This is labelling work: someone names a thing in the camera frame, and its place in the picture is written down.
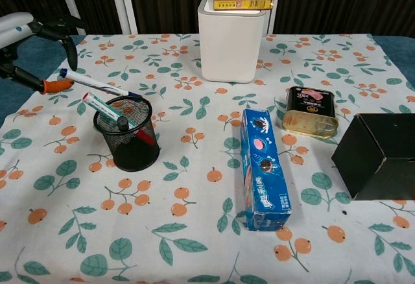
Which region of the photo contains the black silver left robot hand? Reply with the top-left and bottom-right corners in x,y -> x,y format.
0,11 -> 88,95

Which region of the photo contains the white marker with blue cap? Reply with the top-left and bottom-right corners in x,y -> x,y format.
59,68 -> 143,99

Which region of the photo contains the green-label marker with red cap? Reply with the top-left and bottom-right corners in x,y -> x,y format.
82,91 -> 136,130

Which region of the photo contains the black mesh pen holder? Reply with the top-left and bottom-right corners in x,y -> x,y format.
93,95 -> 161,172

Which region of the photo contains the white square trash bin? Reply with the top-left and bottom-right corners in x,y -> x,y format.
197,0 -> 265,84

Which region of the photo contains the floral orange green tablecloth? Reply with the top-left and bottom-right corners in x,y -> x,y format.
0,32 -> 415,284

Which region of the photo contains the yellow red cardboard box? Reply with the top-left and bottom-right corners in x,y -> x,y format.
212,0 -> 275,11

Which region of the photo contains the blue cookie box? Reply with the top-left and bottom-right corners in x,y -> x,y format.
241,108 -> 292,232

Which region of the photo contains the black gold meat tin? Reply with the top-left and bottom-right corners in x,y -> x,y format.
281,86 -> 340,139

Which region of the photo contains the black cardboard box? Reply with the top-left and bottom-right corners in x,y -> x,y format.
331,112 -> 415,201

